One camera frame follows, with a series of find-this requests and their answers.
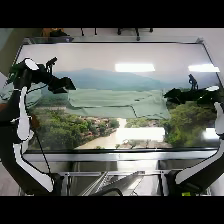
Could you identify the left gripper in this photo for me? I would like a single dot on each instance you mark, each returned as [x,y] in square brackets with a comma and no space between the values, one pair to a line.
[61,84]

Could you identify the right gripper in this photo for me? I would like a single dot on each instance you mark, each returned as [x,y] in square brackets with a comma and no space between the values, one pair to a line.
[174,95]

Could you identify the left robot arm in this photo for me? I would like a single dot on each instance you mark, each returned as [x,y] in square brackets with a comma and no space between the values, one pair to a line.
[22,120]

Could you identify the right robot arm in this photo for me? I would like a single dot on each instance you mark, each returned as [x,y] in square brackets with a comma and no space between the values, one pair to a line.
[196,175]

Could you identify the pale green shirt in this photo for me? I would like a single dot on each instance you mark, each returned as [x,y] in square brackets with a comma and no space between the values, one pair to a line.
[116,101]

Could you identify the black office chair base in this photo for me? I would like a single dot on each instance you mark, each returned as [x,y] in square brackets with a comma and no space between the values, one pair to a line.
[136,31]

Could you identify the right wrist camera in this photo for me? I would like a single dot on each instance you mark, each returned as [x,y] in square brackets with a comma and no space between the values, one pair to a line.
[192,82]

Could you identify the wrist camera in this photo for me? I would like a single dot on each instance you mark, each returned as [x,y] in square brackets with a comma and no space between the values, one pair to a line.
[51,62]
[192,82]

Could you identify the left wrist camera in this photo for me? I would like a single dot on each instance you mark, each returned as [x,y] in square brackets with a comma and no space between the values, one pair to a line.
[51,62]

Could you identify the silver frame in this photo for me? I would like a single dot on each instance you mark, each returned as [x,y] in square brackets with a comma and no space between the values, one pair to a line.
[116,156]

